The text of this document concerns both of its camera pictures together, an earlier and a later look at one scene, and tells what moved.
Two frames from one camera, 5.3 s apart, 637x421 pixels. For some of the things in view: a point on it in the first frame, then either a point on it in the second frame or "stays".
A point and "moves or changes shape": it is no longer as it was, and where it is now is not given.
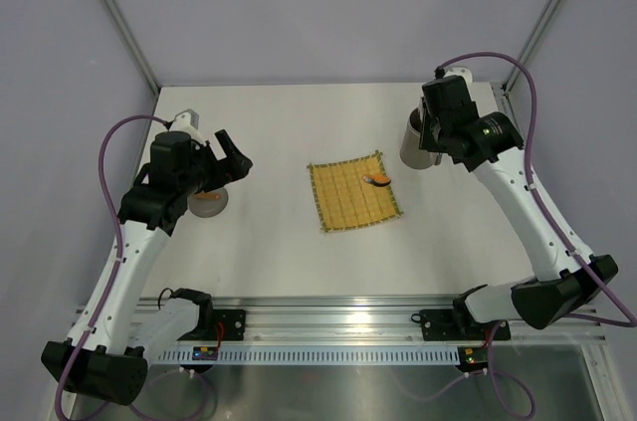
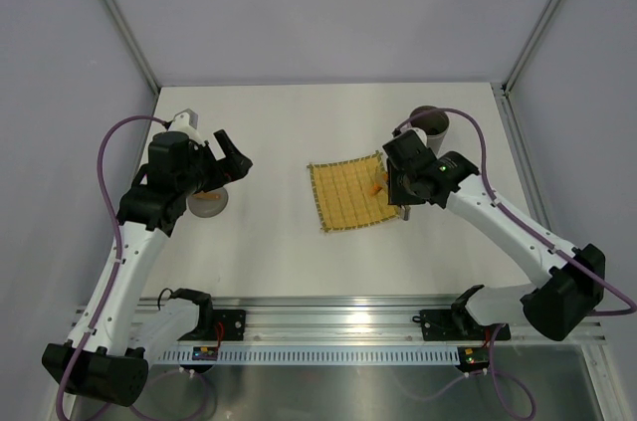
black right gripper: x=426 y=140 -> x=395 y=196
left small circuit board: x=205 y=353 stays
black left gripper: x=234 y=166 stays
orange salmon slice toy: x=377 y=180 moves or changes shape
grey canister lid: x=208 y=204 stays
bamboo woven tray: x=354 y=192 stays
